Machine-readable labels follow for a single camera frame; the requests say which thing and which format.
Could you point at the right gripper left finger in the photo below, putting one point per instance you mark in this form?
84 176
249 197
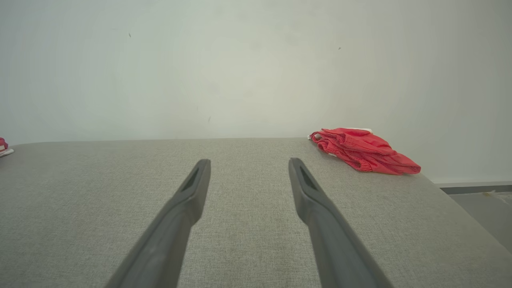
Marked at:
176 224

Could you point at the red folded shorts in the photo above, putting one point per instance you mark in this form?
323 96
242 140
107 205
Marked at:
364 152

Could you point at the red white basketball jersey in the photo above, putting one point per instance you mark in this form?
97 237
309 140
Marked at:
3 144

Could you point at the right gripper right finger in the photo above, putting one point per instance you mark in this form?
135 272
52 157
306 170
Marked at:
332 240

